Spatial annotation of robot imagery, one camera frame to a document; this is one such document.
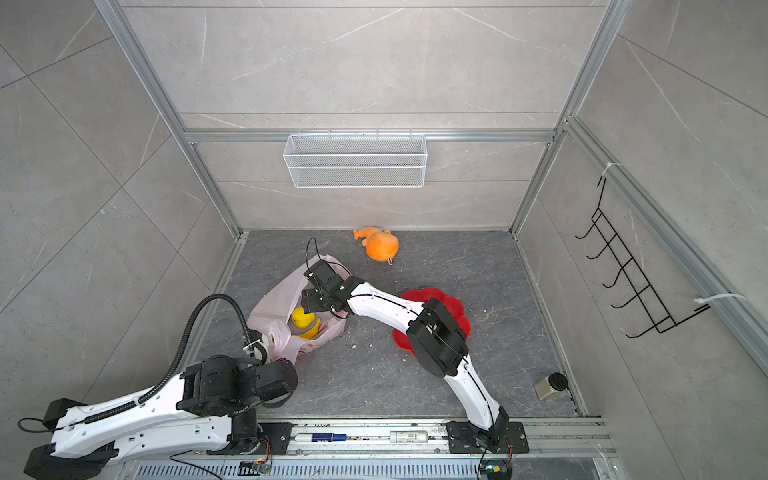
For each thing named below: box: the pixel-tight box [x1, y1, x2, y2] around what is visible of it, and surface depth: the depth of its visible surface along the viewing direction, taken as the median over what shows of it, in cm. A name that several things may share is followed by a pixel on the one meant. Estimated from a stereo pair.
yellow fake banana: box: [298, 318, 321, 340], surface depth 92 cm
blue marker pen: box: [311, 433, 349, 442], surface depth 74 cm
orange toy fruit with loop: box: [353, 227, 400, 265], surface depth 109 cm
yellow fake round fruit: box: [291, 307, 315, 329], surface depth 92 cm
